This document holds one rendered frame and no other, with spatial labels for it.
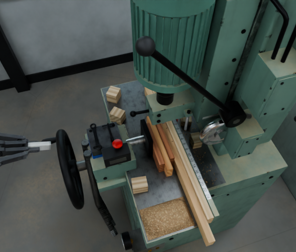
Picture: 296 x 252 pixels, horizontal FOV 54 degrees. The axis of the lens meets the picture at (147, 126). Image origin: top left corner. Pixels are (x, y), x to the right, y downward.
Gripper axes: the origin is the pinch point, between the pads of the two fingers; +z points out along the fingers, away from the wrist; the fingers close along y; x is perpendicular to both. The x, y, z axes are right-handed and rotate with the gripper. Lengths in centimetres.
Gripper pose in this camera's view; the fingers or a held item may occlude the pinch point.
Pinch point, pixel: (39, 146)
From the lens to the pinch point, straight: 102.5
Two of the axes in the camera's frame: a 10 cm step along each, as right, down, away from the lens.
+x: -3.3, 6.1, 7.2
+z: 9.0, -0.4, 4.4
